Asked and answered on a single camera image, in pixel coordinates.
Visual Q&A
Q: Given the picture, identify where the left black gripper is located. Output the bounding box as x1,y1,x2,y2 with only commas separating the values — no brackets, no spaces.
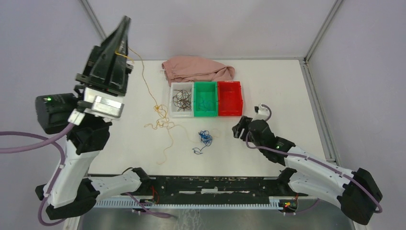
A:
82,13,138,102

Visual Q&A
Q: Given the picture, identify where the light blue cable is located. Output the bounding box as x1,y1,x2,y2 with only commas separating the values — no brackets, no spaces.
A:
199,97,215,110

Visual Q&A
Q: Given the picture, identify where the brown cable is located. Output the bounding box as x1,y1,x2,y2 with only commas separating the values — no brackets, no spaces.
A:
171,89,193,112

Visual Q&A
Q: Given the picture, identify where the yellow cable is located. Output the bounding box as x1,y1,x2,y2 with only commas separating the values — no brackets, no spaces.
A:
114,46,223,166

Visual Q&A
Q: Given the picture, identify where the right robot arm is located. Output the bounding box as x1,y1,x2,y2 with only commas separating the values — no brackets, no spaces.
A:
232,116,383,225

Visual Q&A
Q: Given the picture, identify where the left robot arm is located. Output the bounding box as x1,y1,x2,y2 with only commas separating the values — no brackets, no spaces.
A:
35,16,151,220

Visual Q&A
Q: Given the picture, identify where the red plastic bin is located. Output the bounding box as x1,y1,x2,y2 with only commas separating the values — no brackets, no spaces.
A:
217,81,243,116

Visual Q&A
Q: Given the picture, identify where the green plastic bin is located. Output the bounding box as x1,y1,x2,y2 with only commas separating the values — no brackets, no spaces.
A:
193,81,218,117

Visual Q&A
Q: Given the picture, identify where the clear plastic bin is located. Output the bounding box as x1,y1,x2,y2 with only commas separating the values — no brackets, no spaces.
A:
169,82,194,117

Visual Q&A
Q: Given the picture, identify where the pink cloth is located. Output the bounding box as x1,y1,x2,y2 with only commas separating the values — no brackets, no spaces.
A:
161,56,236,85

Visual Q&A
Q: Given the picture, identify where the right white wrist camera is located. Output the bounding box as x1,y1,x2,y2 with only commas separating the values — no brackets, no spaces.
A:
253,104,272,121

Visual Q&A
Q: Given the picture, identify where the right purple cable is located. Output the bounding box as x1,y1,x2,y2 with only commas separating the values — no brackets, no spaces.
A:
245,104,383,216

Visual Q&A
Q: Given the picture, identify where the white slotted cable duct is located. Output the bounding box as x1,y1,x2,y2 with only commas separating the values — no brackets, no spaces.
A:
95,198,286,210

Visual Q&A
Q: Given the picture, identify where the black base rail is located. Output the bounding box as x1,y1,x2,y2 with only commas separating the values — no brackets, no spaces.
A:
131,175,297,205

